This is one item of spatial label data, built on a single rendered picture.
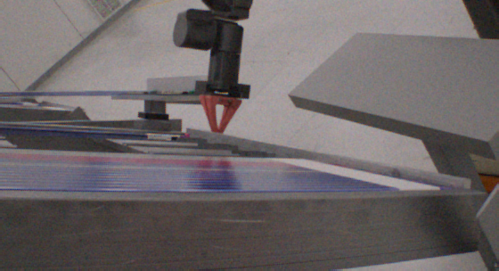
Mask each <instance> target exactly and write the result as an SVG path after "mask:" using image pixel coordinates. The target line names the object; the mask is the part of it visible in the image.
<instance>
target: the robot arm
mask: <svg viewBox="0 0 499 271"><path fill-rule="evenodd" d="M201 1H202V2H203V3H204V4H205V5H206V6H207V7H208V8H209V10H202V9H194V8H189V9H186V10H183V11H180V12H178V15H177V18H176V24H175V27H174V31H173V35H172V38H173V43H174V45H175V46H178V47H183V48H188V49H193V50H199V51H203V52H207V51H209V50H210V55H209V70H208V77H207V81H203V80H196V85H195V94H199V95H200V97H199V99H200V103H201V105H202V108H203V110H204V112H205V113H206V116H207V118H208V121H209V126H210V129H211V132H216V133H220V134H223V133H224V131H225V129H226V127H227V125H228V123H229V122H230V120H231V118H232V117H233V115H234V114H235V112H237V111H238V110H239V108H240V107H241V105H242V99H249V98H250V85H243V84H239V76H240V68H241V52H242V44H243V26H242V25H239V24H238V23H236V22H237V21H243V20H247V19H248V18H249V14H250V7H251V6H252V4H253V0H201ZM216 91H217V92H219V93H216ZM227 92H228V93H227ZM221 93H227V94H221ZM201 94H205V95H201ZM236 98H240V99H236ZM217 105H223V106H224V109H223V112H222V115H221V119H220V121H219V124H218V125H217Z"/></svg>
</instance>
